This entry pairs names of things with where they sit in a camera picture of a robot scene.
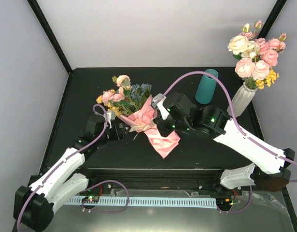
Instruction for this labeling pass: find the cream ribbon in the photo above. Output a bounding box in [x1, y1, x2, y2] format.
[129, 121, 155, 140]

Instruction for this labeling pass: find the pink wrapping paper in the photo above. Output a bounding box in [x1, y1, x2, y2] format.
[119, 96, 180, 158]

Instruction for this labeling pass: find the artificial flower bunch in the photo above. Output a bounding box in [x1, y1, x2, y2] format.
[96, 75, 152, 116]

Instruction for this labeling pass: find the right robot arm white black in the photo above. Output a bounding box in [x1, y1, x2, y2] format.
[151, 92, 295, 195]

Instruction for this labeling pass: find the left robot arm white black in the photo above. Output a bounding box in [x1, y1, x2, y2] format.
[13, 115, 130, 232]

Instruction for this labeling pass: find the teal vase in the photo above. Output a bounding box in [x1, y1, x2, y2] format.
[195, 74, 216, 104]

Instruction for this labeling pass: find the white ribbed vase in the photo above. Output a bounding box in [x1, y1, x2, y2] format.
[231, 83, 257, 117]

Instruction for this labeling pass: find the left circuit board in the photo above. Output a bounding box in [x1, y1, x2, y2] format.
[83, 196, 99, 203]

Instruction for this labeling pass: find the circuit board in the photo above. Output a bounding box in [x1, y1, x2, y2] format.
[83, 196, 99, 203]
[221, 198, 240, 205]

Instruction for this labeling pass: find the right circuit board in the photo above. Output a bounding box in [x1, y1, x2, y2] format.
[221, 198, 240, 205]

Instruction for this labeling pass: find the pink white flower bouquet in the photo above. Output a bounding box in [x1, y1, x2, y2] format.
[227, 20, 287, 90]

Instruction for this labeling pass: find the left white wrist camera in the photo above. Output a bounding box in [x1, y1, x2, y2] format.
[103, 110, 116, 129]

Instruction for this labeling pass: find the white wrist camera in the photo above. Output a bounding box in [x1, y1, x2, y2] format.
[151, 93, 166, 109]
[103, 110, 116, 129]

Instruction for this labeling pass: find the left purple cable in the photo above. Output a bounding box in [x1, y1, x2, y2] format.
[16, 104, 131, 232]

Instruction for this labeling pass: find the purple cable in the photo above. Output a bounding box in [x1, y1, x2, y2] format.
[16, 104, 131, 232]
[162, 71, 297, 215]

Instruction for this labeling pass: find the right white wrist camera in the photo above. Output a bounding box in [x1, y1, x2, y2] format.
[151, 93, 166, 109]

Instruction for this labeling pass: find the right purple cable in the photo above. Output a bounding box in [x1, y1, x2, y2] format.
[162, 71, 297, 215]

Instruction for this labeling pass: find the light blue cable duct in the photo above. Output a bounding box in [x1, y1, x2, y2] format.
[65, 196, 217, 209]

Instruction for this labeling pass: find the black frame post left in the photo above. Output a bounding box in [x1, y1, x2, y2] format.
[27, 0, 73, 74]

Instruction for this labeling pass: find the black frame post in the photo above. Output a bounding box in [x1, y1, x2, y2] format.
[257, 0, 287, 39]
[27, 0, 73, 74]

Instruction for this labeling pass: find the black frame post right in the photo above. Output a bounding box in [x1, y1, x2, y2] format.
[257, 0, 287, 39]

